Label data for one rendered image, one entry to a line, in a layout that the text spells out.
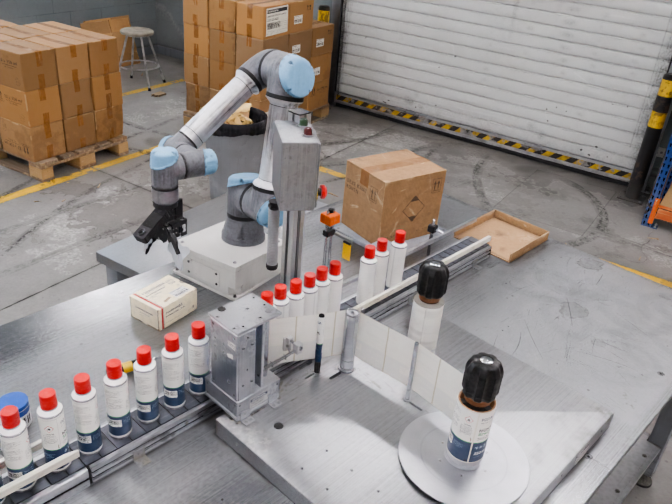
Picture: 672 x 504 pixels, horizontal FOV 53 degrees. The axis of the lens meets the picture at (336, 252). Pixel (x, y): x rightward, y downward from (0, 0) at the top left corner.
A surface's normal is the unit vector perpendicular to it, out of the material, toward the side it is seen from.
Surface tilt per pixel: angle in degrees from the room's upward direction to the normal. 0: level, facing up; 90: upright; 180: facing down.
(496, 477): 0
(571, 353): 0
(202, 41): 90
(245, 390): 90
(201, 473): 0
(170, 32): 90
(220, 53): 92
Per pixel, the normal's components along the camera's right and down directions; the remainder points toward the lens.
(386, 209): 0.57, 0.44
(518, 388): 0.08, -0.87
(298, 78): 0.65, 0.25
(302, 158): 0.19, 0.49
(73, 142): 0.82, 0.36
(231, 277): -0.55, 0.37
